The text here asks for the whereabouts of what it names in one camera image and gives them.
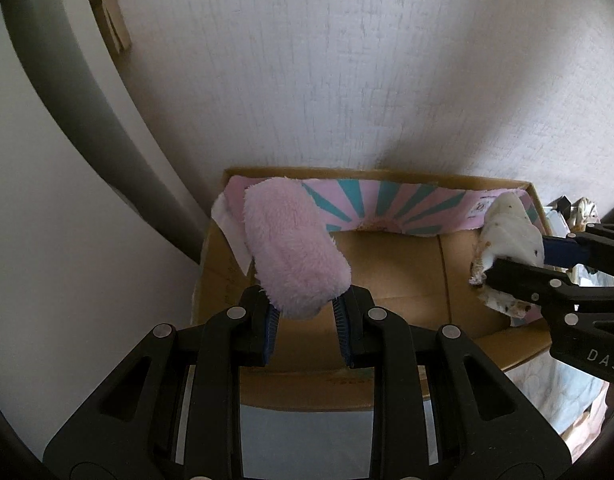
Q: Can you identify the pink teal sunburst paper liner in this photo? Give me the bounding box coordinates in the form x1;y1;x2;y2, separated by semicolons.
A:
211;174;544;270

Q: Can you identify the dark grey curved pole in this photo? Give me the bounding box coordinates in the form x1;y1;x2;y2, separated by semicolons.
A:
0;0;206;272

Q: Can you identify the wooden wall trim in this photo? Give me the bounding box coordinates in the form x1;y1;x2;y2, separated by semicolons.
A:
89;0;131;58

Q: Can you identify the brown cardboard box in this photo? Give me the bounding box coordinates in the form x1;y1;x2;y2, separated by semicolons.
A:
194;167;550;412

